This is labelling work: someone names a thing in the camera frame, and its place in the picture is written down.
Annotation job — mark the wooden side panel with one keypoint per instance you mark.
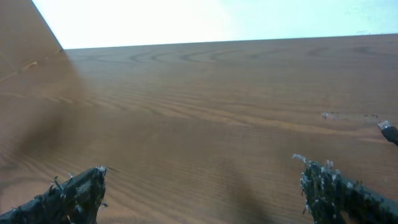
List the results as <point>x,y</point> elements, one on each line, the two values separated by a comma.
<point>41,89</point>

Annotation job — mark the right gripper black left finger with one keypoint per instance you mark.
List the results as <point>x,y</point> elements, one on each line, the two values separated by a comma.
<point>74,201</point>

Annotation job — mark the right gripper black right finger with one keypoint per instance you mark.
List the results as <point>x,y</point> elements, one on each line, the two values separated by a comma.
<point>328,195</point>

